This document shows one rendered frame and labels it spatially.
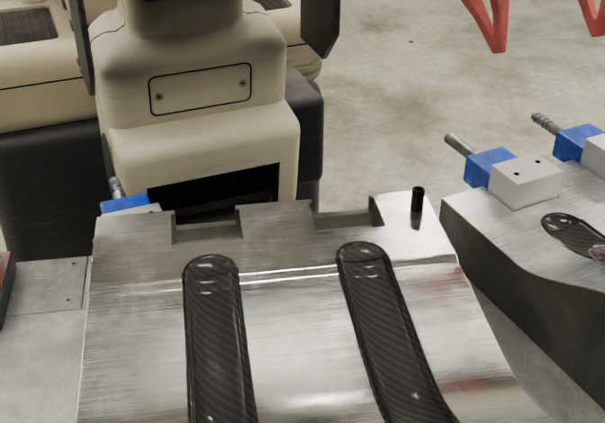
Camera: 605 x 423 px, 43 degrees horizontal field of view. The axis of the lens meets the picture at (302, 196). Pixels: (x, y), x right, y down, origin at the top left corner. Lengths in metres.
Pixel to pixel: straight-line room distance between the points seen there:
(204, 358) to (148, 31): 0.48
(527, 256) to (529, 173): 0.09
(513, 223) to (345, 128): 1.93
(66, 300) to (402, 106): 2.15
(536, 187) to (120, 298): 0.36
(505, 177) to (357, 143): 1.82
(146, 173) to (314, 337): 0.44
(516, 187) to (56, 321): 0.40
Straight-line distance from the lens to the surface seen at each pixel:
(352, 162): 2.38
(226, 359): 0.49
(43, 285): 0.70
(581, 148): 0.77
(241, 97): 0.92
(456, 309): 0.52
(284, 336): 0.50
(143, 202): 0.70
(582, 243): 0.67
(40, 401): 0.60
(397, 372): 0.49
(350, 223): 0.62
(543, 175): 0.68
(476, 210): 0.67
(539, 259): 0.63
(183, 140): 0.88
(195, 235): 0.61
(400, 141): 2.50
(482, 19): 0.64
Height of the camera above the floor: 1.23
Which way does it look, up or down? 34 degrees down
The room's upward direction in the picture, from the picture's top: straight up
